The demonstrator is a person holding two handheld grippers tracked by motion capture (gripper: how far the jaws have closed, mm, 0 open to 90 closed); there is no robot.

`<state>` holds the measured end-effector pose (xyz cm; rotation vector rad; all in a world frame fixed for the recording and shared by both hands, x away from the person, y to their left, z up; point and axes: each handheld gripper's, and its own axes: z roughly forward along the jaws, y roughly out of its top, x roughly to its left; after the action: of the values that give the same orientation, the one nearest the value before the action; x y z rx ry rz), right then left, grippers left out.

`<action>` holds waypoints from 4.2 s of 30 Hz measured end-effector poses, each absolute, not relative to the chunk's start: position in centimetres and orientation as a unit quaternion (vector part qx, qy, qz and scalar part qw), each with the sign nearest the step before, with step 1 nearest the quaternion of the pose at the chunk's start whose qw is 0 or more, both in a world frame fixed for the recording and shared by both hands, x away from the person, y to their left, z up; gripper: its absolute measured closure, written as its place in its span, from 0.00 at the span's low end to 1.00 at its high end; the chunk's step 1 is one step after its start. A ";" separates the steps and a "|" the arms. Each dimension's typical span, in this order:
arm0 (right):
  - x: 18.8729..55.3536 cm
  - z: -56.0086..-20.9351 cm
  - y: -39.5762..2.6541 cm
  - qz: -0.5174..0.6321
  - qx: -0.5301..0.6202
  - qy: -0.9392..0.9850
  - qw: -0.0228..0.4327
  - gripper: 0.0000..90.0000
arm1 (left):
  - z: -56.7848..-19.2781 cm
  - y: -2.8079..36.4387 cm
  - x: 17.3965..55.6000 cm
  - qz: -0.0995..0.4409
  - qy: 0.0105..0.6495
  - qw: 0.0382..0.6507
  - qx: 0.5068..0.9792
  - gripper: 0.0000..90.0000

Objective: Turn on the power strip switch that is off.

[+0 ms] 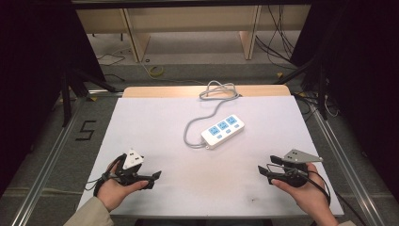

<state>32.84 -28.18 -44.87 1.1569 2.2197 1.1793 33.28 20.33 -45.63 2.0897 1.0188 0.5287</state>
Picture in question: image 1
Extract grey power strip cable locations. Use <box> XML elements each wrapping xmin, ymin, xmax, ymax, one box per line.
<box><xmin>183</xmin><ymin>79</ymin><xmax>241</xmax><ymax>149</ymax></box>

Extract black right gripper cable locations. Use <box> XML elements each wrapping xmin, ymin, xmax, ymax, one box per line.
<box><xmin>265</xmin><ymin>163</ymin><xmax>369</xmax><ymax>226</ymax></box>

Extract white power strip blue sockets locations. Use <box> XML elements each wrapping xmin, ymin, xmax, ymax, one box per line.
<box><xmin>200</xmin><ymin>114</ymin><xmax>246</xmax><ymax>151</ymax></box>

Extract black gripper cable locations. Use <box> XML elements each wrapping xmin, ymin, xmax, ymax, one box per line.
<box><xmin>84</xmin><ymin>153</ymin><xmax>127</xmax><ymax>198</ymax></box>
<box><xmin>265</xmin><ymin>163</ymin><xmax>369</xmax><ymax>226</ymax></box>

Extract yellow tape roll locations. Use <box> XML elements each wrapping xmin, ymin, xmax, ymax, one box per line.
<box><xmin>148</xmin><ymin>64</ymin><xmax>165</xmax><ymax>78</ymax></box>

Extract black tripod stand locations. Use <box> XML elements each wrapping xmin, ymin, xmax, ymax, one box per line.
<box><xmin>60</xmin><ymin>64</ymin><xmax>124</xmax><ymax>127</ymax></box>
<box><xmin>275</xmin><ymin>57</ymin><xmax>329</xmax><ymax>121</ymax></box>

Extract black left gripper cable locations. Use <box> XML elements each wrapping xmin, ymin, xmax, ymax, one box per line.
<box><xmin>84</xmin><ymin>153</ymin><xmax>127</xmax><ymax>198</ymax></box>

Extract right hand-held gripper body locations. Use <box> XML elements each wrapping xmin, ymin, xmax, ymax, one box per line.
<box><xmin>271</xmin><ymin>149</ymin><xmax>325</xmax><ymax>188</ymax></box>

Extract thin floor cable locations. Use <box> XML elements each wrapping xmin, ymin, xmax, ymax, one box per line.
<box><xmin>96</xmin><ymin>46</ymin><xmax>133</xmax><ymax>68</ymax></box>

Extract person's right hand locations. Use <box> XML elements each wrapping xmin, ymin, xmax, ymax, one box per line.
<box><xmin>271</xmin><ymin>163</ymin><xmax>332</xmax><ymax>221</ymax></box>

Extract bundle of black floor cables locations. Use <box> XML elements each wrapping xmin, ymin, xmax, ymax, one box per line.
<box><xmin>254</xmin><ymin>4</ymin><xmax>298</xmax><ymax>71</ymax></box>

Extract aluminium floor rail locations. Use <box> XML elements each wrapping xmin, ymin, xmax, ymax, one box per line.
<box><xmin>295</xmin><ymin>92</ymin><xmax>388</xmax><ymax>226</ymax></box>
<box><xmin>9</xmin><ymin>89</ymin><xmax>125</xmax><ymax>226</ymax></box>

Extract black curtain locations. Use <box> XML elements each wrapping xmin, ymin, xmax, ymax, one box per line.
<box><xmin>290</xmin><ymin>0</ymin><xmax>399</xmax><ymax>203</ymax></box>
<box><xmin>0</xmin><ymin>0</ymin><xmax>106</xmax><ymax>197</ymax></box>

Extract white board table cover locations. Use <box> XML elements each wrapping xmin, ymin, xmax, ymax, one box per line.
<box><xmin>76</xmin><ymin>95</ymin><xmax>344</xmax><ymax>219</ymax></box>

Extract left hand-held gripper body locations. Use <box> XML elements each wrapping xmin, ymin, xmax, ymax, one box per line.
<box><xmin>113</xmin><ymin>148</ymin><xmax>150</xmax><ymax>186</ymax></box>

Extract person's left hand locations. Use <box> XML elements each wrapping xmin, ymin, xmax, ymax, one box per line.
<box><xmin>96</xmin><ymin>159</ymin><xmax>150</xmax><ymax>213</ymax></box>

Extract wooden shelf unit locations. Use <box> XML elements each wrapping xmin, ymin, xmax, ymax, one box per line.
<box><xmin>75</xmin><ymin>4</ymin><xmax>312</xmax><ymax>63</ymax></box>

